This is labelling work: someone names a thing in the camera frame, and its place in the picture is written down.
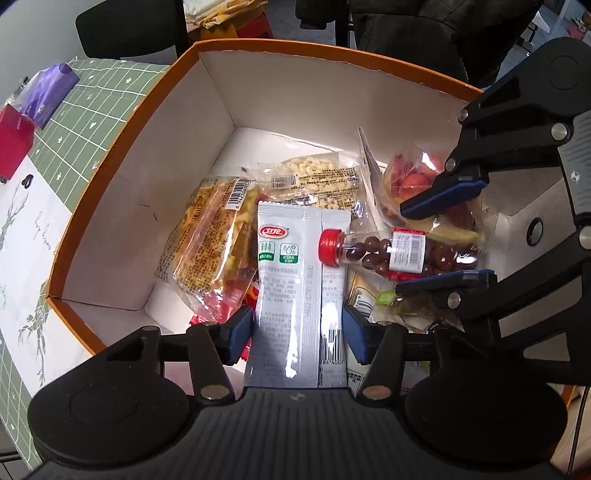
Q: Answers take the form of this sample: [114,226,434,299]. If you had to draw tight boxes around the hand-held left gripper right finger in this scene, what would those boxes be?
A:
[342,305,482,401]

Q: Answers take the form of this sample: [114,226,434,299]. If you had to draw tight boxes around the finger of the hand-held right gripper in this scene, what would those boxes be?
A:
[395,232,591,385]
[400,64,574,221]

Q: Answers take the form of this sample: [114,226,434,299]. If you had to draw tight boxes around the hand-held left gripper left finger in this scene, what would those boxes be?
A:
[104,305,256,403]

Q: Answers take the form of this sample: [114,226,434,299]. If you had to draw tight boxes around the clear dried strawberry packet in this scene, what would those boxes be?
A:
[358,127,488,247]

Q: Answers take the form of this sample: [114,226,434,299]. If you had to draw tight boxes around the red snack packet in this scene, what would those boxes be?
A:
[187,274,259,365]

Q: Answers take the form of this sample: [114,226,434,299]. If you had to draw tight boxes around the green label snack packet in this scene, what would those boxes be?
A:
[369,286,462,333]

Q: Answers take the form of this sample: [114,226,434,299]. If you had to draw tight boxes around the grey foil snack packet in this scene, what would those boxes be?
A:
[244,199,352,389]

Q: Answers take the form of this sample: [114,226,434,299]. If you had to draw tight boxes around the small red-capped candy bottle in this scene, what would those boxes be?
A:
[318,228,483,280]

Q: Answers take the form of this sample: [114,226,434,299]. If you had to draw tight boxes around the yellow waffle cracker packet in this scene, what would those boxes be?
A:
[154,175,262,324]

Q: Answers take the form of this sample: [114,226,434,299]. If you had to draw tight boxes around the puffed rice cake packet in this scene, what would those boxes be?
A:
[256,154,365,217]

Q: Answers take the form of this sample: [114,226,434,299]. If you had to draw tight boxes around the orange cardboard box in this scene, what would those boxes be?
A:
[46,39,583,407]

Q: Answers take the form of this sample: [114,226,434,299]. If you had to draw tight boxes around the dark clothing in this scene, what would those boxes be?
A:
[295,0,546,88]

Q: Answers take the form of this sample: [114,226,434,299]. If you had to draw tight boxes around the red plastic stool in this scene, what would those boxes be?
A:
[201,16,274,42]

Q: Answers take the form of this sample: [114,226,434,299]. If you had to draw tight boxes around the green checked deer tablecloth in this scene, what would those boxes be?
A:
[0,58,171,472]

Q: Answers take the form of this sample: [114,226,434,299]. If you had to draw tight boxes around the yellow paper bags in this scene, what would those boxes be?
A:
[185,0,269,28]

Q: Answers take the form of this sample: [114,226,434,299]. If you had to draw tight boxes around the red box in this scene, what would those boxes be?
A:
[0,104,37,183]

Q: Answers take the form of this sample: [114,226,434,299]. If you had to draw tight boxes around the purple box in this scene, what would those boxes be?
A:
[18,62,80,130]

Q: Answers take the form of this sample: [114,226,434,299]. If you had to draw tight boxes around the black chair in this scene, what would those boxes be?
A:
[75,0,191,61]

